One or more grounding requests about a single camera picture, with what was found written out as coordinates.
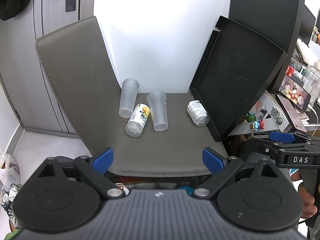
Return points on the phone with cartoon screen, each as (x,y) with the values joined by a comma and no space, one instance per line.
(295,92)

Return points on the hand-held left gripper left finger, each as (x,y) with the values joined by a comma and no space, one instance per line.
(103,161)

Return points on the yellow label plastic bottle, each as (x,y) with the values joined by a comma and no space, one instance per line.
(138,120)

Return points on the clear glass jar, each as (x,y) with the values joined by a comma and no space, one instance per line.
(312,82)

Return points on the black tray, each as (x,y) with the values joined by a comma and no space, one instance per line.
(237,80)

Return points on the grey leather chair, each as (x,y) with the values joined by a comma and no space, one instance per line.
(87,80)

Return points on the colourful toy figure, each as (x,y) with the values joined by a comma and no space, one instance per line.
(257,125)

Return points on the black desk panel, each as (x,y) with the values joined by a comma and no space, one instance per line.
(262,5)

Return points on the grey door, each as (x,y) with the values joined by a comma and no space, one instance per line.
(22,80)

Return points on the silver metal box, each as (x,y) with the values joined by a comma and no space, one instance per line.
(272,115)

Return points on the person's right hand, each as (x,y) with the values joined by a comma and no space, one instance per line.
(307,201)

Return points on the white sneakers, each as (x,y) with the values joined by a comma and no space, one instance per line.
(11,197)

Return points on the white label plastic bottle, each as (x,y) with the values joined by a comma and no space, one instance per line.
(197,112)

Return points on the translucent plastic cup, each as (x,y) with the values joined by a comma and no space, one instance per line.
(128,97)
(158,112)

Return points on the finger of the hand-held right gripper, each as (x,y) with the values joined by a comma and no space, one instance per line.
(281,137)
(268,149)

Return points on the brown leather case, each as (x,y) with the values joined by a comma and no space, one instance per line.
(291,115)

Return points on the watermelon toy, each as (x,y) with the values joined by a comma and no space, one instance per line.
(251,117)

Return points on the white box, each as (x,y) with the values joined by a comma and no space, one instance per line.
(306,51)

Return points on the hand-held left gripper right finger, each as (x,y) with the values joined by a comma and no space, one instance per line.
(212,161)

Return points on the white plastic bag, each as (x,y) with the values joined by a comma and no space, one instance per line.
(8,168)

